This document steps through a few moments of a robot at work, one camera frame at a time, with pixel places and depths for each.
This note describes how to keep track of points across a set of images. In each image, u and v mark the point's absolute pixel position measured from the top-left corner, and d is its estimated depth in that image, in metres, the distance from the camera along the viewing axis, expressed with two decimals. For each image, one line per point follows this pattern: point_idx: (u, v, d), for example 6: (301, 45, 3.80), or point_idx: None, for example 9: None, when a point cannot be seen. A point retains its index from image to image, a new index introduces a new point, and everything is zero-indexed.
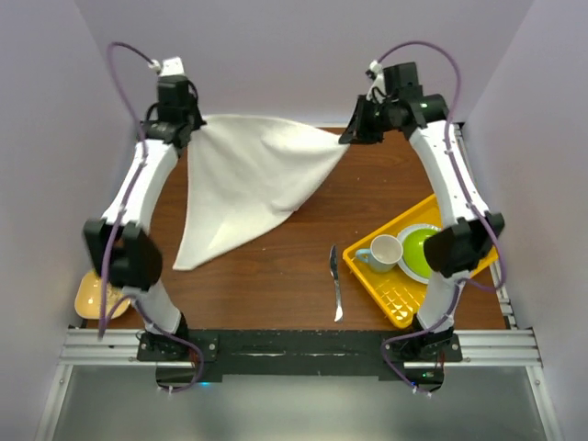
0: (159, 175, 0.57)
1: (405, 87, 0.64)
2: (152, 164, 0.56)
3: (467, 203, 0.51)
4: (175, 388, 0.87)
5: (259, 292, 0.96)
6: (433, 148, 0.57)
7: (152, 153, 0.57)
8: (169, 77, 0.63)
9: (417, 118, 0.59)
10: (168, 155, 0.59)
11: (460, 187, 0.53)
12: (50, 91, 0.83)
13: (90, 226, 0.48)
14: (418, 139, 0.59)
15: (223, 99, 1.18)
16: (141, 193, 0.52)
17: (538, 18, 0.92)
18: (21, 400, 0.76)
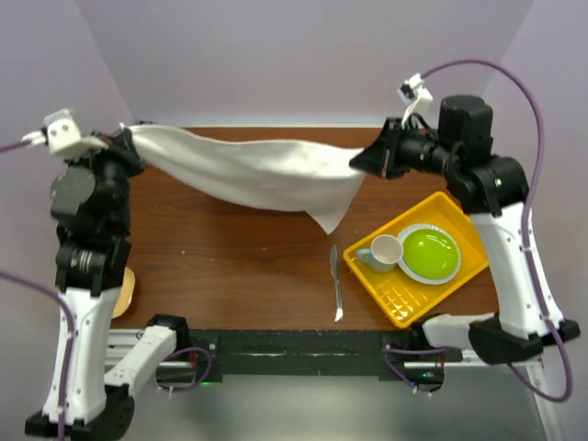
0: (95, 333, 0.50)
1: (473, 144, 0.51)
2: (84, 331, 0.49)
3: (541, 314, 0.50)
4: (175, 388, 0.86)
5: (257, 291, 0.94)
6: (507, 243, 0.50)
7: (80, 310, 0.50)
8: (64, 192, 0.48)
9: (493, 206, 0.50)
10: (101, 306, 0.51)
11: (535, 296, 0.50)
12: (45, 89, 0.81)
13: (34, 431, 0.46)
14: (487, 226, 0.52)
15: (221, 99, 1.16)
16: (77, 380, 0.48)
17: (543, 21, 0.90)
18: (19, 404, 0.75)
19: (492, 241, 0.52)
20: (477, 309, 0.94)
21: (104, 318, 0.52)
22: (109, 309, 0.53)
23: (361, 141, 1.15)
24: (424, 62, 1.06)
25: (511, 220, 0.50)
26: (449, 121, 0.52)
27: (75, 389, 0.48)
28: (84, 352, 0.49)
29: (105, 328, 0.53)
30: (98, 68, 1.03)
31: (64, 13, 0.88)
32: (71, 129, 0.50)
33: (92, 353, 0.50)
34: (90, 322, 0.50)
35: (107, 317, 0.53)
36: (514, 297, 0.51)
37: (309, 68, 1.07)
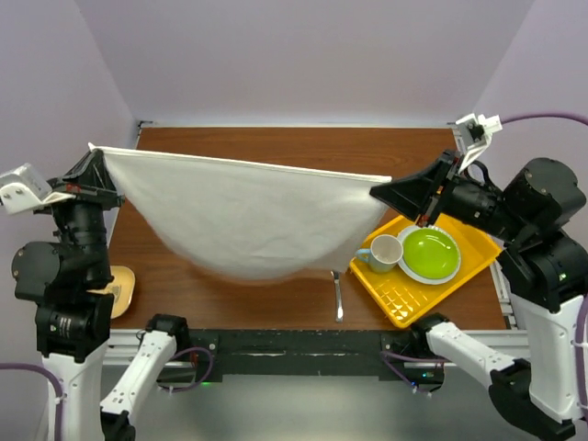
0: (84, 392, 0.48)
1: (543, 231, 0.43)
2: (71, 392, 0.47)
3: (580, 402, 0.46)
4: (175, 388, 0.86)
5: (255, 302, 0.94)
6: (559, 338, 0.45)
7: (65, 373, 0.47)
8: (29, 271, 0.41)
9: (552, 302, 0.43)
10: (89, 365, 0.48)
11: (577, 385, 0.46)
12: (44, 89, 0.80)
13: None
14: (539, 315, 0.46)
15: (221, 99, 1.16)
16: (71, 438, 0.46)
17: (544, 19, 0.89)
18: (20, 403, 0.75)
19: (540, 328, 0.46)
20: (476, 310, 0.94)
21: (94, 371, 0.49)
22: (99, 359, 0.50)
23: (361, 141, 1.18)
24: (424, 62, 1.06)
25: (567, 314, 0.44)
26: (528, 197, 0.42)
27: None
28: (73, 412, 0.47)
29: (96, 381, 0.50)
30: (97, 67, 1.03)
31: (64, 14, 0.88)
32: (26, 192, 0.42)
33: (84, 411, 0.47)
34: (77, 384, 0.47)
35: (96, 368, 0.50)
36: (554, 384, 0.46)
37: (309, 67, 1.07)
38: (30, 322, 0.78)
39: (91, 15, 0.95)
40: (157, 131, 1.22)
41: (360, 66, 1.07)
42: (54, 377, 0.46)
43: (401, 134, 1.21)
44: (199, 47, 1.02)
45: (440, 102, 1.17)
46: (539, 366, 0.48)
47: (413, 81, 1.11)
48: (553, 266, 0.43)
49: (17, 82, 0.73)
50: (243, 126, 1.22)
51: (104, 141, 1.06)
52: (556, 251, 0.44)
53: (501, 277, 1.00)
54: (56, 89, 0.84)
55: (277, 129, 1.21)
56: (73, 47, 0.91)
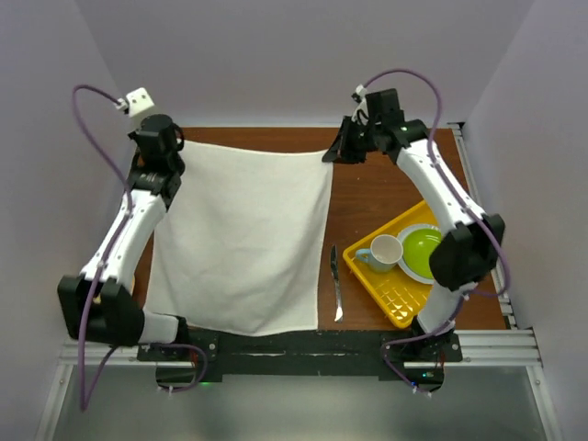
0: (143, 224, 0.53)
1: (388, 114, 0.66)
2: (136, 213, 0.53)
3: (462, 208, 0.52)
4: (175, 388, 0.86)
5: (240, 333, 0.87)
6: (420, 163, 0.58)
7: (140, 200, 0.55)
8: (148, 123, 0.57)
9: (403, 142, 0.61)
10: (153, 209, 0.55)
11: (454, 195, 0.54)
12: (44, 91, 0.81)
13: (65, 284, 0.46)
14: (404, 160, 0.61)
15: (220, 99, 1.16)
16: (120, 246, 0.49)
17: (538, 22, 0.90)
18: (21, 401, 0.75)
19: (411, 170, 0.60)
20: (478, 310, 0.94)
21: (153, 220, 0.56)
22: (157, 218, 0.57)
23: None
24: (423, 62, 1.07)
25: (419, 149, 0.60)
26: (372, 103, 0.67)
27: (116, 255, 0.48)
28: (130, 231, 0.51)
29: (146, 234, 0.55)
30: (98, 69, 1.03)
31: (63, 16, 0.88)
32: (147, 96, 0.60)
33: (136, 239, 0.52)
34: (144, 210, 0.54)
35: (152, 222, 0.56)
36: (438, 202, 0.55)
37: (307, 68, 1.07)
38: (31, 322, 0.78)
39: (93, 16, 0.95)
40: None
41: (359, 66, 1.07)
42: (129, 198, 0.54)
43: None
44: (199, 47, 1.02)
45: (439, 102, 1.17)
46: (429, 201, 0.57)
47: (412, 83, 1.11)
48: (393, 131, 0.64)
49: (20, 82, 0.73)
50: (243, 126, 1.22)
51: (105, 141, 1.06)
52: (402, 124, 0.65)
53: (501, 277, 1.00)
54: (58, 89, 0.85)
55: (277, 129, 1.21)
56: (73, 48, 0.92)
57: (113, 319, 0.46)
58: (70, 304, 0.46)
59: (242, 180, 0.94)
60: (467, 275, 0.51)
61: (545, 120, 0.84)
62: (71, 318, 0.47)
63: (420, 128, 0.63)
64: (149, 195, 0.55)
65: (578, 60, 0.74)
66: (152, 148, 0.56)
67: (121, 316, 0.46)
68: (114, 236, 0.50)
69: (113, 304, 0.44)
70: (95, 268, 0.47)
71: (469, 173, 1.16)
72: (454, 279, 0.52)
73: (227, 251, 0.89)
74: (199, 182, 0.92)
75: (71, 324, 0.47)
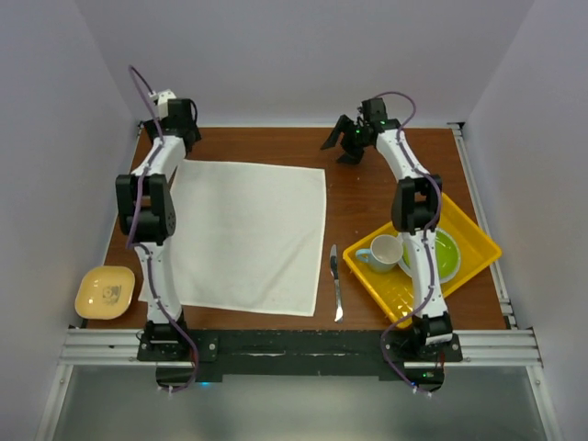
0: (173, 152, 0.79)
1: (374, 115, 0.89)
2: (166, 145, 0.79)
3: (412, 169, 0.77)
4: (175, 388, 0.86)
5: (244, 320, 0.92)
6: (387, 141, 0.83)
7: (169, 141, 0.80)
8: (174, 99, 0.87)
9: (379, 130, 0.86)
10: (178, 145, 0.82)
11: (407, 161, 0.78)
12: (45, 92, 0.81)
13: (122, 181, 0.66)
14: (378, 141, 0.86)
15: (220, 99, 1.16)
16: (160, 162, 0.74)
17: (537, 24, 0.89)
18: (21, 401, 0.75)
19: (384, 148, 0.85)
20: (478, 310, 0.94)
21: (175, 155, 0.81)
22: (178, 155, 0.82)
23: None
24: (424, 62, 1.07)
25: (391, 132, 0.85)
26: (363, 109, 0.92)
27: (157, 164, 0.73)
28: (164, 152, 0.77)
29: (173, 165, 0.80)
30: (99, 70, 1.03)
31: (64, 16, 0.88)
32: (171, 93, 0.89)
33: (167, 163, 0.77)
34: (172, 144, 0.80)
35: (175, 157, 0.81)
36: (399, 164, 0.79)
37: (308, 69, 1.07)
38: (33, 322, 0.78)
39: (92, 16, 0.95)
40: None
41: (359, 66, 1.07)
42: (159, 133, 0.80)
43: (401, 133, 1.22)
44: (199, 47, 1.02)
45: (439, 102, 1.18)
46: (393, 165, 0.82)
47: (412, 83, 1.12)
48: (377, 125, 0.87)
49: (19, 82, 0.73)
50: (243, 126, 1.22)
51: (106, 141, 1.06)
52: (384, 120, 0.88)
53: (501, 277, 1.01)
54: (57, 89, 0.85)
55: (277, 129, 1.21)
56: (73, 47, 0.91)
57: (157, 206, 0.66)
58: (126, 195, 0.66)
59: (244, 175, 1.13)
60: (413, 214, 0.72)
61: (545, 119, 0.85)
62: (123, 208, 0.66)
63: (395, 122, 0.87)
64: (175, 139, 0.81)
65: (576, 62, 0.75)
66: (175, 110, 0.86)
67: (163, 202, 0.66)
68: (152, 157, 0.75)
69: (158, 188, 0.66)
70: (141, 171, 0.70)
71: (468, 173, 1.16)
72: (407, 216, 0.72)
73: (235, 229, 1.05)
74: (214, 185, 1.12)
75: (123, 215, 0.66)
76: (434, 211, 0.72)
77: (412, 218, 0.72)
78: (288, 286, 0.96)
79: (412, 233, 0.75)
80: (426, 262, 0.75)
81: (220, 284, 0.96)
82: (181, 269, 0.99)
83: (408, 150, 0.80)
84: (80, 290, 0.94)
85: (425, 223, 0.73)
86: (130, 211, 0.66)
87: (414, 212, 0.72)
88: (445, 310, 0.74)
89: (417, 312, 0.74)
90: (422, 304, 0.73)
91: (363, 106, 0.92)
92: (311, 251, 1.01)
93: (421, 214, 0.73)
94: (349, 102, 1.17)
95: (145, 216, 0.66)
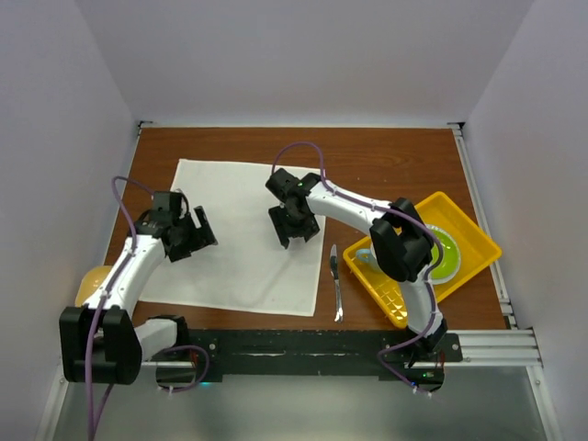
0: (144, 262, 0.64)
1: (287, 186, 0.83)
2: (139, 254, 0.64)
3: (372, 208, 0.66)
4: (175, 388, 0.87)
5: (243, 319, 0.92)
6: (323, 199, 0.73)
7: (141, 244, 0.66)
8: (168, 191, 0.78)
9: (303, 191, 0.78)
10: (154, 249, 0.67)
11: (360, 204, 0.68)
12: (45, 91, 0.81)
13: (69, 317, 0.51)
14: (314, 203, 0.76)
15: (220, 100, 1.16)
16: (124, 281, 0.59)
17: (537, 24, 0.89)
18: (21, 401, 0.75)
19: (326, 208, 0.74)
20: (477, 310, 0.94)
21: (151, 262, 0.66)
22: (155, 258, 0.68)
23: (366, 141, 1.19)
24: (423, 62, 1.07)
25: (318, 189, 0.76)
26: (273, 190, 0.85)
27: (120, 288, 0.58)
28: (133, 268, 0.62)
29: (147, 272, 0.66)
30: (99, 70, 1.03)
31: (64, 16, 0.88)
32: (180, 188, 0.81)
33: (137, 279, 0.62)
34: (146, 250, 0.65)
35: (151, 263, 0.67)
36: (353, 218, 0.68)
37: (307, 68, 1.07)
38: (34, 322, 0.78)
39: (91, 15, 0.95)
40: (157, 131, 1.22)
41: (359, 66, 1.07)
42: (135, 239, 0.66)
43: (402, 131, 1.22)
44: (198, 47, 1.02)
45: (439, 102, 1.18)
46: (344, 219, 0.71)
47: (411, 83, 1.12)
48: (296, 191, 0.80)
49: (17, 81, 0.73)
50: (243, 126, 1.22)
51: (106, 141, 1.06)
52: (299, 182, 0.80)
53: (501, 277, 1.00)
54: (56, 88, 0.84)
55: (277, 129, 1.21)
56: (73, 47, 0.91)
57: (114, 352, 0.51)
58: (73, 335, 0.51)
59: (243, 177, 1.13)
60: (407, 253, 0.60)
61: (545, 119, 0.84)
62: (70, 353, 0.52)
63: (310, 175, 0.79)
64: (151, 240, 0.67)
65: (576, 62, 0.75)
66: (162, 203, 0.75)
67: (120, 347, 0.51)
68: (117, 275, 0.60)
69: (114, 329, 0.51)
70: (99, 299, 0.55)
71: (468, 173, 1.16)
72: (401, 260, 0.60)
73: (235, 231, 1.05)
74: (214, 185, 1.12)
75: (72, 360, 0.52)
76: (424, 238, 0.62)
77: (411, 262, 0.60)
78: (287, 286, 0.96)
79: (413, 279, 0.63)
80: (426, 294, 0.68)
81: (218, 284, 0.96)
82: (180, 270, 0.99)
83: (350, 194, 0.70)
84: (79, 289, 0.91)
85: (423, 259, 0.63)
86: (77, 357, 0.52)
87: (411, 255, 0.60)
88: (441, 317, 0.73)
89: (424, 334, 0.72)
90: (427, 326, 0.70)
91: (271, 188, 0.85)
92: (311, 252, 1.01)
93: (415, 250, 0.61)
94: (349, 102, 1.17)
95: (98, 362, 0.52)
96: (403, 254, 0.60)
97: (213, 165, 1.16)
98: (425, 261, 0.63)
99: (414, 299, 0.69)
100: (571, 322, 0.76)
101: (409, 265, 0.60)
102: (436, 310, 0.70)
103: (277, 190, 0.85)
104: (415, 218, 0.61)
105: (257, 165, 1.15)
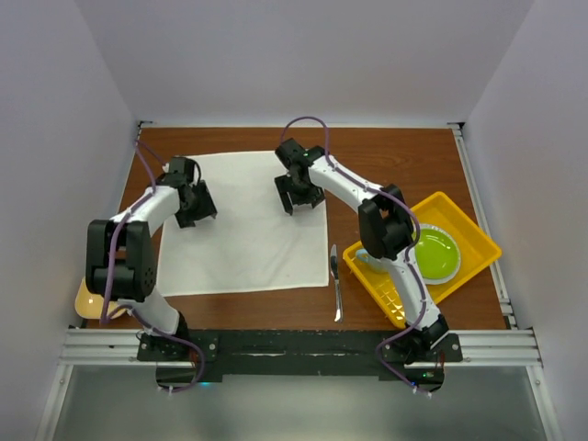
0: (163, 202, 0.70)
1: (293, 154, 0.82)
2: (158, 194, 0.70)
3: (364, 188, 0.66)
4: (175, 388, 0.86)
5: (244, 319, 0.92)
6: (323, 173, 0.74)
7: (159, 190, 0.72)
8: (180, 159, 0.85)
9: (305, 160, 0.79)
10: (171, 197, 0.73)
11: (356, 183, 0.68)
12: (45, 92, 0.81)
13: (97, 225, 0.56)
14: (313, 175, 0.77)
15: (220, 100, 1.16)
16: (145, 208, 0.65)
17: (537, 25, 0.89)
18: (21, 401, 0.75)
19: (323, 181, 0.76)
20: (477, 310, 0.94)
21: (165, 207, 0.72)
22: (169, 206, 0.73)
23: (365, 141, 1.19)
24: (423, 63, 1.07)
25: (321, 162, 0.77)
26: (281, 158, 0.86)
27: (141, 212, 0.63)
28: (154, 201, 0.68)
29: (162, 215, 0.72)
30: (99, 71, 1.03)
31: (64, 16, 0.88)
32: None
33: (154, 213, 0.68)
34: (164, 194, 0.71)
35: (166, 207, 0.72)
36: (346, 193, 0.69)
37: (308, 68, 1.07)
38: (34, 322, 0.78)
39: (91, 16, 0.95)
40: (157, 131, 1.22)
41: (359, 66, 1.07)
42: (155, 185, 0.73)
43: (401, 131, 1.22)
44: (198, 47, 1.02)
45: (439, 103, 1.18)
46: (339, 192, 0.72)
47: (411, 83, 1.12)
48: (300, 160, 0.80)
49: (16, 83, 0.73)
50: (244, 126, 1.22)
51: (106, 141, 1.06)
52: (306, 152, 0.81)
53: (501, 277, 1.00)
54: (56, 89, 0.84)
55: (277, 129, 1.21)
56: (73, 48, 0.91)
57: (135, 259, 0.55)
58: (98, 242, 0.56)
59: (243, 176, 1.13)
60: (388, 234, 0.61)
61: (544, 120, 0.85)
62: (94, 258, 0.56)
63: (317, 152, 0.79)
64: (167, 188, 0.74)
65: (576, 63, 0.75)
66: (176, 167, 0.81)
67: (141, 254, 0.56)
68: (139, 203, 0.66)
69: (139, 239, 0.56)
70: (121, 217, 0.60)
71: (468, 172, 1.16)
72: (381, 239, 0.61)
73: (234, 230, 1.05)
74: (214, 185, 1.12)
75: (92, 265, 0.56)
76: (406, 223, 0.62)
77: (390, 242, 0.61)
78: (288, 285, 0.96)
79: (392, 257, 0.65)
80: (412, 277, 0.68)
81: (218, 284, 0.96)
82: (180, 269, 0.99)
83: (348, 172, 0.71)
84: (80, 291, 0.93)
85: (403, 243, 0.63)
86: (100, 262, 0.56)
87: (390, 235, 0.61)
88: (437, 311, 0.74)
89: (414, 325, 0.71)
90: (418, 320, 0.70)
91: (280, 156, 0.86)
92: (312, 251, 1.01)
93: (396, 232, 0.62)
94: (349, 102, 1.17)
95: (118, 267, 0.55)
96: (382, 232, 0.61)
97: (213, 164, 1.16)
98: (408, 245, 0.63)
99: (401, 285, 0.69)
100: (571, 322, 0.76)
101: (386, 243, 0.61)
102: (426, 298, 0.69)
103: (284, 158, 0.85)
104: (402, 202, 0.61)
105: (257, 165, 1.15)
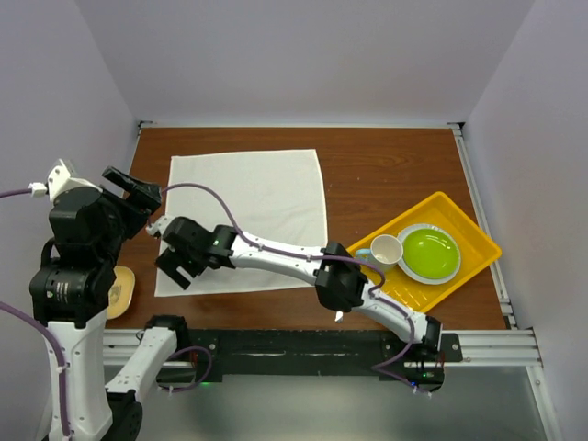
0: (87, 361, 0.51)
1: (193, 239, 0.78)
2: (73, 361, 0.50)
3: (307, 260, 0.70)
4: (175, 388, 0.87)
5: (244, 318, 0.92)
6: (251, 255, 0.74)
7: (67, 343, 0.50)
8: (70, 204, 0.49)
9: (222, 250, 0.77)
10: (87, 340, 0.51)
11: (294, 256, 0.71)
12: (44, 91, 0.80)
13: None
14: (238, 259, 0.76)
15: (220, 99, 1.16)
16: (76, 404, 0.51)
17: (537, 24, 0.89)
18: (20, 401, 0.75)
19: (250, 263, 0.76)
20: (477, 310, 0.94)
21: (93, 345, 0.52)
22: (97, 334, 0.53)
23: (364, 141, 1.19)
24: (424, 62, 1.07)
25: (239, 243, 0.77)
26: (172, 240, 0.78)
27: (78, 416, 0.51)
28: (78, 383, 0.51)
29: (97, 344, 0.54)
30: (99, 70, 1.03)
31: (64, 16, 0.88)
32: (62, 171, 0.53)
33: (89, 382, 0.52)
34: (79, 351, 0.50)
35: (92, 346, 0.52)
36: (289, 269, 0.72)
37: (307, 68, 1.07)
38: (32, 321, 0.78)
39: (91, 15, 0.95)
40: (157, 130, 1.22)
41: (358, 67, 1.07)
42: (57, 344, 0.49)
43: (402, 131, 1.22)
44: (198, 47, 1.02)
45: (439, 103, 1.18)
46: (278, 269, 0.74)
47: (411, 83, 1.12)
48: (212, 249, 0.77)
49: (16, 82, 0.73)
50: (243, 126, 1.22)
51: (106, 141, 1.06)
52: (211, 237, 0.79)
53: (501, 277, 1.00)
54: (56, 86, 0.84)
55: (278, 129, 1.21)
56: (73, 47, 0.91)
57: None
58: None
59: (243, 176, 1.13)
60: (347, 288, 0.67)
61: (544, 119, 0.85)
62: None
63: (226, 230, 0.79)
64: (77, 334, 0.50)
65: (577, 62, 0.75)
66: (68, 232, 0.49)
67: None
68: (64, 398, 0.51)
69: None
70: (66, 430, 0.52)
71: (467, 172, 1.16)
72: (345, 296, 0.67)
73: None
74: (213, 185, 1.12)
75: None
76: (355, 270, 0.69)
77: (351, 294, 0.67)
78: (288, 285, 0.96)
79: (361, 302, 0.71)
80: (388, 305, 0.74)
81: (217, 284, 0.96)
82: None
83: (277, 246, 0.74)
84: None
85: (360, 285, 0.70)
86: None
87: (349, 288, 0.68)
88: (425, 315, 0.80)
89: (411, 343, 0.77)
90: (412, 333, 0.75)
91: (172, 240, 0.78)
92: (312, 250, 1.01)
93: (352, 281, 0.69)
94: (348, 102, 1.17)
95: None
96: (344, 289, 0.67)
97: (213, 164, 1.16)
98: (363, 282, 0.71)
99: (383, 317, 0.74)
100: (571, 322, 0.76)
101: (349, 296, 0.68)
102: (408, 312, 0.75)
103: (177, 243, 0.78)
104: (346, 256, 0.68)
105: (257, 165, 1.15)
